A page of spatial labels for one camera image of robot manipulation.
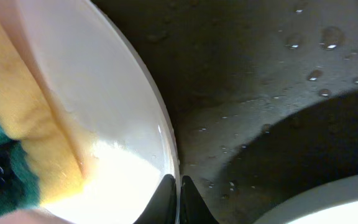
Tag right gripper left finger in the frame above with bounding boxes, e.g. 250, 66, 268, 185
134, 174, 177, 224

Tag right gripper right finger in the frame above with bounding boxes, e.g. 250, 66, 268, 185
179, 175, 219, 224

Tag pink-white plate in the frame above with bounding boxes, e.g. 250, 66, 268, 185
0, 0, 180, 223

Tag green and yellow sponge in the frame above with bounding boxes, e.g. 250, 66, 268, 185
0, 23, 84, 217

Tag pale blue plate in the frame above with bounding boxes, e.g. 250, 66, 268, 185
256, 175, 358, 223

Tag brown serving tray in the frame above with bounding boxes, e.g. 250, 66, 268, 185
96, 0, 358, 223

